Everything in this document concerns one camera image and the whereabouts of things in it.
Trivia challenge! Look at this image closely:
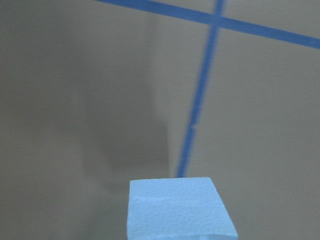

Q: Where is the light blue foam block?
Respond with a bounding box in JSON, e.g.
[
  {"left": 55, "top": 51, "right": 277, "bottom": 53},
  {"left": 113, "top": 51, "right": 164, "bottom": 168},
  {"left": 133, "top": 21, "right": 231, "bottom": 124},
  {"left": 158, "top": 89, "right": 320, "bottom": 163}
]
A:
[{"left": 126, "top": 177, "right": 239, "bottom": 240}]

